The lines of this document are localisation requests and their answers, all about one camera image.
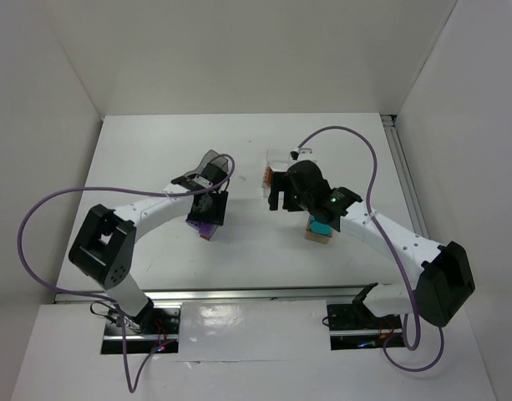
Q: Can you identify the aluminium mounting rail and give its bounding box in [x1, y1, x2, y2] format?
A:
[54, 283, 419, 306]

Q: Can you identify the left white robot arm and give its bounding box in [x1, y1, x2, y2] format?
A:
[68, 153, 233, 332]

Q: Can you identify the purple rounded lego brick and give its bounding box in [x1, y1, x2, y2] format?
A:
[198, 223, 218, 241]

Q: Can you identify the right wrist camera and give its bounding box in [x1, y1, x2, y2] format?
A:
[289, 147, 314, 161]

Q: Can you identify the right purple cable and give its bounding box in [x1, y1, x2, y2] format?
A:
[297, 125, 444, 373]

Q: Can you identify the purple cable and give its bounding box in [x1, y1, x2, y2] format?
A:
[297, 125, 444, 373]
[17, 153, 236, 394]

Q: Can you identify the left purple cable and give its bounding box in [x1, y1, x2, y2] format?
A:
[17, 153, 236, 394]

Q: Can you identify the smoky grey plastic container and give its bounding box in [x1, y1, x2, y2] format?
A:
[185, 150, 231, 184]

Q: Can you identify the side aluminium rail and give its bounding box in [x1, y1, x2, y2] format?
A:
[380, 114, 430, 239]

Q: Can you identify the amber plastic container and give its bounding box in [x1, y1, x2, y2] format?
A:
[304, 216, 333, 244]

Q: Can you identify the teal rounded lego brick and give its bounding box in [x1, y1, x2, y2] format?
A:
[310, 221, 332, 236]

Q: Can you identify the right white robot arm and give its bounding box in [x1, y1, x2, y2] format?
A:
[264, 160, 475, 327]

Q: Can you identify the clear plastic container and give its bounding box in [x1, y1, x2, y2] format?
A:
[261, 149, 317, 199]

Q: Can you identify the orange lego brick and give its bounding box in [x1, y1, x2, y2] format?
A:
[262, 166, 274, 188]

